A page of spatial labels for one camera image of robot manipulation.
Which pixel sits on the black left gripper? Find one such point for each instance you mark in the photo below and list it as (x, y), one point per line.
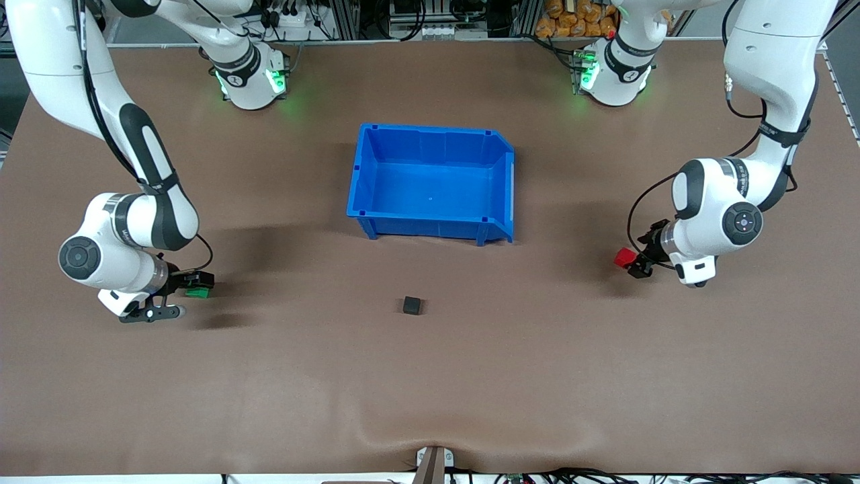
(651, 251)

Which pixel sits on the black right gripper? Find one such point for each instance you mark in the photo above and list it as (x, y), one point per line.
(176, 280)

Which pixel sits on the green cube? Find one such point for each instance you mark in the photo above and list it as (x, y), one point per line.
(197, 292)

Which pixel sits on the red cube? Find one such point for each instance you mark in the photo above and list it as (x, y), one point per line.
(625, 258)

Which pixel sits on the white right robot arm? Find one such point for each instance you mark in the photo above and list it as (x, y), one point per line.
(67, 67)

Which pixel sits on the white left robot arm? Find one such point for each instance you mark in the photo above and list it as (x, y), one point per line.
(772, 54)

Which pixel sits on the black cube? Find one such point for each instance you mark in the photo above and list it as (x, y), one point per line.
(412, 306)

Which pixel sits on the blue plastic storage bin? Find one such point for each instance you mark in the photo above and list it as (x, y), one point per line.
(430, 188)

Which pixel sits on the brown table mat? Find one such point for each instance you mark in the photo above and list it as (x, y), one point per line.
(403, 376)

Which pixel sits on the bag of orange items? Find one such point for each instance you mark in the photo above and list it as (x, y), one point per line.
(578, 20)

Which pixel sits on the white power strip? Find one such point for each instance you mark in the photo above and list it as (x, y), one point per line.
(292, 28)

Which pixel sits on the white terminal block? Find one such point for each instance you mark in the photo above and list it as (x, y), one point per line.
(443, 31)

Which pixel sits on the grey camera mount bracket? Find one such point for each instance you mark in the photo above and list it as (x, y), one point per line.
(433, 467)

